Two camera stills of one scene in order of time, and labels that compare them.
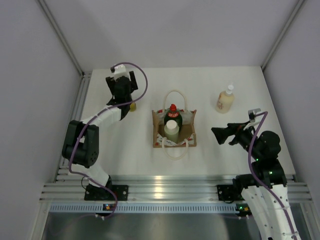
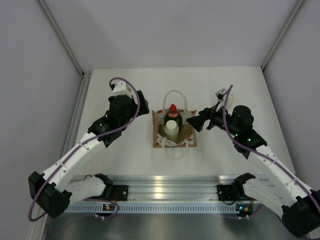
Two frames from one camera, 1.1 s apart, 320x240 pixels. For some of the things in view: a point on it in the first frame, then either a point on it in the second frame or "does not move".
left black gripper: [132, 83] -> [143, 108]
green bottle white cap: [171, 131] does not move
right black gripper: [221, 134] -> [210, 114]
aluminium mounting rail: [159, 187] does not move
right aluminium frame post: [270, 53] does not move
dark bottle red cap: [174, 115] does not move
